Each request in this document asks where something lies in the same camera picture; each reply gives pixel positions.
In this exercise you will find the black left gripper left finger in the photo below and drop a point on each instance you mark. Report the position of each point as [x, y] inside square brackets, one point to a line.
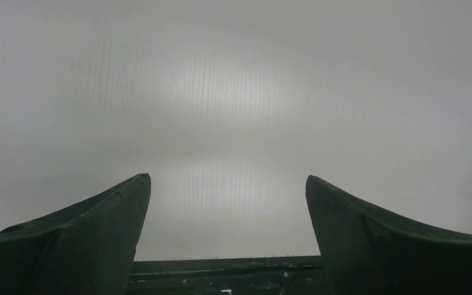
[85, 248]

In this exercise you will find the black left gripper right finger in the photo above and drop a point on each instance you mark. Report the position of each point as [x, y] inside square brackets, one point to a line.
[367, 249]

